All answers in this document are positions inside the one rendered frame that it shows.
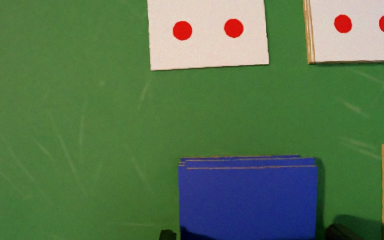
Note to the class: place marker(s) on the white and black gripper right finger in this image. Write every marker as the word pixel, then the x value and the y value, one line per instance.
pixel 340 232

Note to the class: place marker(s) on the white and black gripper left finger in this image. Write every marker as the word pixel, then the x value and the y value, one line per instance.
pixel 167 235

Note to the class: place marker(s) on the green felt card mat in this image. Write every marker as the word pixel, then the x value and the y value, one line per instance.
pixel 91 137

